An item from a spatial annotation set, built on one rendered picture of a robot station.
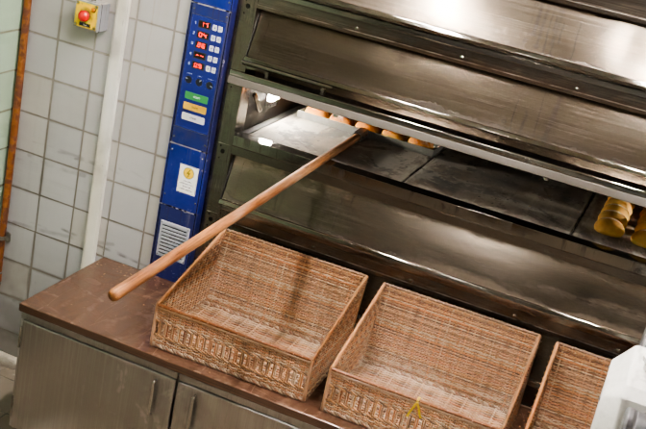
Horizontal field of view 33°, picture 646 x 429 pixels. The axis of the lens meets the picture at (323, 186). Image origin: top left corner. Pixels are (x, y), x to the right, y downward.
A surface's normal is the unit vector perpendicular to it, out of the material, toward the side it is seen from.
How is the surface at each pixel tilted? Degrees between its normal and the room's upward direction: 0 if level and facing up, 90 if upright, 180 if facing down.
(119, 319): 0
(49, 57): 90
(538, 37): 70
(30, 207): 90
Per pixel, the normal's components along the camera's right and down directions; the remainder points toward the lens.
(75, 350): -0.37, 0.24
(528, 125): -0.28, -0.09
